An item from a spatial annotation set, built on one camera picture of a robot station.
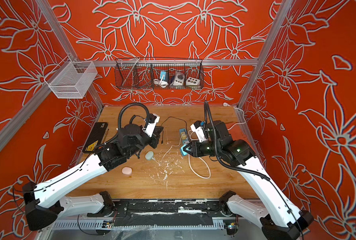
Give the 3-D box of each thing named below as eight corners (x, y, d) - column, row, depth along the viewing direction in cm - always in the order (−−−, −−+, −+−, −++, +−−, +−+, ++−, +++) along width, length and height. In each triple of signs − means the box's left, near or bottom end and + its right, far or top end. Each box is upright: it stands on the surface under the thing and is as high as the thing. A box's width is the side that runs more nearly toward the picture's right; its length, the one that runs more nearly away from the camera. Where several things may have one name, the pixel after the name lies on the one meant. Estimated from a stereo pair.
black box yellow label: (84, 154, 96) (81, 151, 93) (96, 125, 112) (94, 122, 109) (97, 154, 96) (94, 151, 93) (108, 125, 112) (106, 122, 109)
